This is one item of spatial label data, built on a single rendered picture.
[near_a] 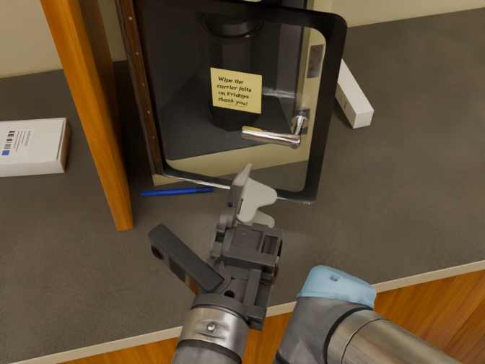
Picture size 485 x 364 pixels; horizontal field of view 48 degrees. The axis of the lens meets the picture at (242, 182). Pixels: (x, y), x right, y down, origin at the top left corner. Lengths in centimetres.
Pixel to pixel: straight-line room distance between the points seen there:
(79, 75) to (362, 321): 47
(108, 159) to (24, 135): 35
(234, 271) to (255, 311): 6
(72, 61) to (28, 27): 62
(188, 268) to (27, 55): 87
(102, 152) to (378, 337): 52
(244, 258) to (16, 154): 64
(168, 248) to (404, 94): 79
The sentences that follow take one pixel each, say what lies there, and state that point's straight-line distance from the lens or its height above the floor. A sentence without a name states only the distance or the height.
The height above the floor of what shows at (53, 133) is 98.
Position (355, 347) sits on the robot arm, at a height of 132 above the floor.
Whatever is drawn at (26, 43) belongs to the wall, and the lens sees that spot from 138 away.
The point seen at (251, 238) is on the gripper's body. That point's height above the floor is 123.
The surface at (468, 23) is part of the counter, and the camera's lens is 157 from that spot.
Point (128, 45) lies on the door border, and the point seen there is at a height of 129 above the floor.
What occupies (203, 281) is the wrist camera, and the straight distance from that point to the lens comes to 64.
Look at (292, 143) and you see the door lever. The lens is 79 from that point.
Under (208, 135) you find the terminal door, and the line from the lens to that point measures 90.
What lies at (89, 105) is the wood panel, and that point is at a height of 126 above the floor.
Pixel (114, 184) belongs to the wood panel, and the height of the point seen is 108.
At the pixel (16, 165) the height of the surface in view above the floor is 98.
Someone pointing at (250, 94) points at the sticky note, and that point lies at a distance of 81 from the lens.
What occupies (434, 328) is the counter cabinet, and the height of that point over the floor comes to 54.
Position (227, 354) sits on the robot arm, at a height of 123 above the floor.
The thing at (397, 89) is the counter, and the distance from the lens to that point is 131.
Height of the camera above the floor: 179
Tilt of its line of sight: 52 degrees down
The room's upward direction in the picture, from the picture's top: straight up
